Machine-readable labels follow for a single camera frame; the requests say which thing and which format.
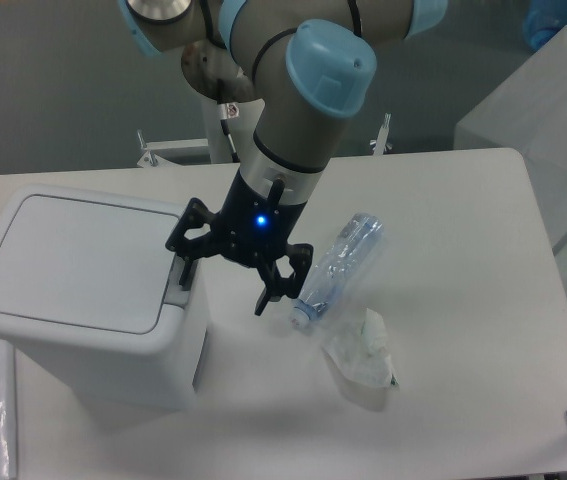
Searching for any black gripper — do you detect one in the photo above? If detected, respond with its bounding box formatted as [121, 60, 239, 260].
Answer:
[165, 174, 314, 316]

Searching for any white push-lid trash can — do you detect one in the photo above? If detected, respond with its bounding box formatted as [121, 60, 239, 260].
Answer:
[0, 184, 210, 410]

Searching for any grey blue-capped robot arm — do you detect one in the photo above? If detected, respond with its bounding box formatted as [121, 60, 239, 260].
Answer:
[119, 1, 448, 312]

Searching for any crushed clear plastic bottle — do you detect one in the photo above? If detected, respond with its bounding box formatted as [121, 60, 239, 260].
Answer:
[289, 212, 384, 330]

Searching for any crumpled white paper wrapper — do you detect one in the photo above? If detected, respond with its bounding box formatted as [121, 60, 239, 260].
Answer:
[322, 308, 398, 389]

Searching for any translucent plastic box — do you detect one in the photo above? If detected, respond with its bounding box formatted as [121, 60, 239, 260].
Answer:
[454, 27, 567, 296]

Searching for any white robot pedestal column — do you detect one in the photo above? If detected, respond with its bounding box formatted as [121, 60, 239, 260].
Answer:
[200, 97, 264, 164]

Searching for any black cable on pedestal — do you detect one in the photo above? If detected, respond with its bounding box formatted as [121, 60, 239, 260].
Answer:
[216, 79, 242, 164]

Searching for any white pedestal base frame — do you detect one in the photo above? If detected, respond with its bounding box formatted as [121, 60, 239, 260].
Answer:
[136, 113, 393, 168]

